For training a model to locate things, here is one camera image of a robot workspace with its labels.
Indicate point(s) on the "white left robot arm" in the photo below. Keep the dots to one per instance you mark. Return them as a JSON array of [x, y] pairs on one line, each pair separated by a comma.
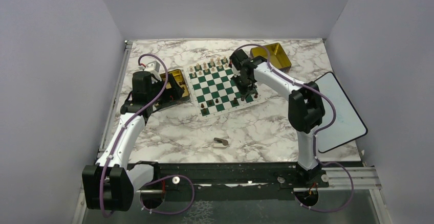
[[109, 185]]

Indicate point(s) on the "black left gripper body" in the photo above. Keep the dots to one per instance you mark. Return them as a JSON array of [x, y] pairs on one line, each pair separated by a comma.
[[169, 93]]

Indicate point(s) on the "green white chess board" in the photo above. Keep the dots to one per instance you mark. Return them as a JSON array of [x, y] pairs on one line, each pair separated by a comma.
[[204, 89]]

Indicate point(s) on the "light wooden chess pieces row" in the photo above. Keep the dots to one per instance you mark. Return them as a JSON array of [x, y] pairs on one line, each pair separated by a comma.
[[214, 67]]

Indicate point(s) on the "empty gold tin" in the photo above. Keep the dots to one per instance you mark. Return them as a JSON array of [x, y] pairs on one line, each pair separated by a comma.
[[278, 56]]

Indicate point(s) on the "white tablet with black frame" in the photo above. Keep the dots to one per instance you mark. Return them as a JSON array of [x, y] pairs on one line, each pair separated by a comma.
[[348, 125]]

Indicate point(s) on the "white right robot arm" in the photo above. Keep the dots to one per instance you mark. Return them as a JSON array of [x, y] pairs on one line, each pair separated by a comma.
[[305, 105]]

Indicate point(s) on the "gold tin with dark pieces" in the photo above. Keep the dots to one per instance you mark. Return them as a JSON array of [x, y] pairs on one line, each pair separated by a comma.
[[178, 83]]

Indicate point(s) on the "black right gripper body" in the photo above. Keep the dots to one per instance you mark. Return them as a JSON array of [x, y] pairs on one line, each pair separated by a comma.
[[244, 87]]

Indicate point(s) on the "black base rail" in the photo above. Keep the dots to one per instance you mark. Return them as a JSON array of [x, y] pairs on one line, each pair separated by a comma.
[[232, 181]]

